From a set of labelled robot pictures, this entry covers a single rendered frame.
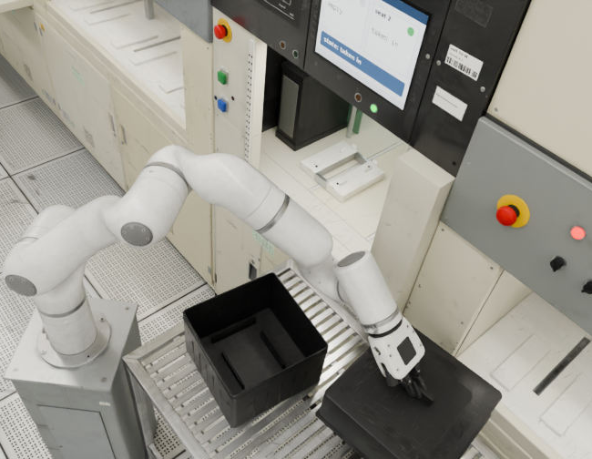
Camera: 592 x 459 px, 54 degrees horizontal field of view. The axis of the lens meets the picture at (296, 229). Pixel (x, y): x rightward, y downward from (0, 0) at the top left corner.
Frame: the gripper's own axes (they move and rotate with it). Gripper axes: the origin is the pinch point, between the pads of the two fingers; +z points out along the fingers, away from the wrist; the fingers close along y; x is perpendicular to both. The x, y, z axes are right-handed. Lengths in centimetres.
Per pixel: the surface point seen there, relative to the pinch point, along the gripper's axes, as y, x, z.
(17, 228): -4, 219, -66
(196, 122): 37, 90, -70
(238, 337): -5, 56, -12
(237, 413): -22.7, 38.1, -4.0
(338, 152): 66, 64, -39
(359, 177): 62, 54, -30
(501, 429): 21.7, 4.2, 31.7
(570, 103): 25, -39, -44
